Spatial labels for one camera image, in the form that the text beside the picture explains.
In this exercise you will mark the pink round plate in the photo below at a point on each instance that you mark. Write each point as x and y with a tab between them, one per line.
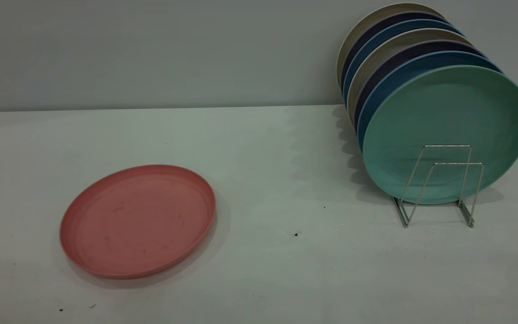
137	220

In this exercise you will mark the beige round plate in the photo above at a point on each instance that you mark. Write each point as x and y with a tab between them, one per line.
378	15
421	36

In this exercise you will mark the blue round plate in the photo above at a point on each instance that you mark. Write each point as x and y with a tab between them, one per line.
403	26
421	62

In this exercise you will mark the green round plate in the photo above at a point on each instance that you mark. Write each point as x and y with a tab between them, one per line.
443	112

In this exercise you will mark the purple round plate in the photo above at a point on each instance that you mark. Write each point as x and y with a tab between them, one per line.
421	48
389	20

